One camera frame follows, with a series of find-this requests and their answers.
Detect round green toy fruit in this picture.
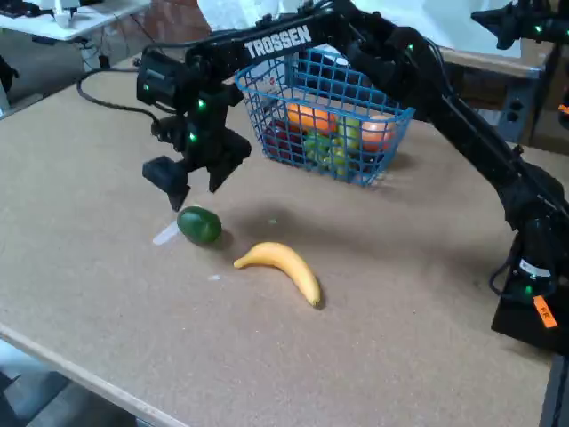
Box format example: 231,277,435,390
176,205,223,246

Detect dark red toy fruit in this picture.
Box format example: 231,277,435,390
264,118,308,164

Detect orange toy fruit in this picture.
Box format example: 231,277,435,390
286,102,339,135

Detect orange-red round toy fruit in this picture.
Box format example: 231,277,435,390
360,114,397,155

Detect long white tape strip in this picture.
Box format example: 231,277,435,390
152,222,180,247

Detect green toy grapes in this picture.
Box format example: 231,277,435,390
304,133,353,177

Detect light green toy pear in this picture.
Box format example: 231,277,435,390
337,116,363,150

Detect yellow toy banana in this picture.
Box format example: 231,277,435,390
233,241,322,309

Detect white desk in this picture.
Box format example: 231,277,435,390
0,0,155,77

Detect wooden workbench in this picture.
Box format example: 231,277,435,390
437,44,559,144

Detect blue wire basket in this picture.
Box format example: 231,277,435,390
234,46,417,188

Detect looped black camera cable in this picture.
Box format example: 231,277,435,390
76,65,164,134

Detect black arm base cable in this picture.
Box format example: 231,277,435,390
487,253,519,298

